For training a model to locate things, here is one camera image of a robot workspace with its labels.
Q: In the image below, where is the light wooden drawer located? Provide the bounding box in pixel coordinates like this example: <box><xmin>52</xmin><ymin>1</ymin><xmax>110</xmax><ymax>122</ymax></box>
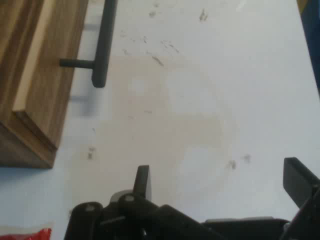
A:
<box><xmin>12</xmin><ymin>0</ymin><xmax>90</xmax><ymax>169</ymax></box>

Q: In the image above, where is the dark blue panel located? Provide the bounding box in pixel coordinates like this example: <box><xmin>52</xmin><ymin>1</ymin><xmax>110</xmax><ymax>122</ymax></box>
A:
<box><xmin>297</xmin><ymin>0</ymin><xmax>320</xmax><ymax>94</ymax></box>

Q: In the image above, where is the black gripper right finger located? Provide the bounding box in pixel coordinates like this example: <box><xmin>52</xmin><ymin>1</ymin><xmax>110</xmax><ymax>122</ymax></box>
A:
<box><xmin>279</xmin><ymin>156</ymin><xmax>320</xmax><ymax>240</ymax></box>

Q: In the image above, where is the black bar drawer handle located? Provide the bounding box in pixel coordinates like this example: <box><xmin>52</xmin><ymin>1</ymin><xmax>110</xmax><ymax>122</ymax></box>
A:
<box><xmin>59</xmin><ymin>0</ymin><xmax>118</xmax><ymax>89</ymax></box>

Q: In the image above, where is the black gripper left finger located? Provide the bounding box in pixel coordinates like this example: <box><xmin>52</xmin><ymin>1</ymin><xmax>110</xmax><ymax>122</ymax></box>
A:
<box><xmin>63</xmin><ymin>164</ymin><xmax>216</xmax><ymax>240</ymax></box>

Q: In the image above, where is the dark wooden cabinet box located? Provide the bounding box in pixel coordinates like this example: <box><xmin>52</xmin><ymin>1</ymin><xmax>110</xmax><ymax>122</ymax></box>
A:
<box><xmin>0</xmin><ymin>0</ymin><xmax>55</xmax><ymax>169</ymax></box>

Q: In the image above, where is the red snack packet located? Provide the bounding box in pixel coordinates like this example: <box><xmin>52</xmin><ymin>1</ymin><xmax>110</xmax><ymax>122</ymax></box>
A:
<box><xmin>0</xmin><ymin>222</ymin><xmax>53</xmax><ymax>240</ymax></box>

